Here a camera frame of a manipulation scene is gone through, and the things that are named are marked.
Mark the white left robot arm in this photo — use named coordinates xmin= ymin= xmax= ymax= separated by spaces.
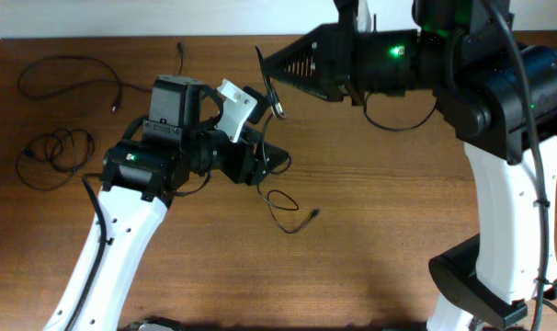
xmin=45 ymin=74 xmax=290 ymax=330

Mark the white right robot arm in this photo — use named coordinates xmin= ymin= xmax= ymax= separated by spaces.
xmin=261 ymin=1 xmax=557 ymax=330

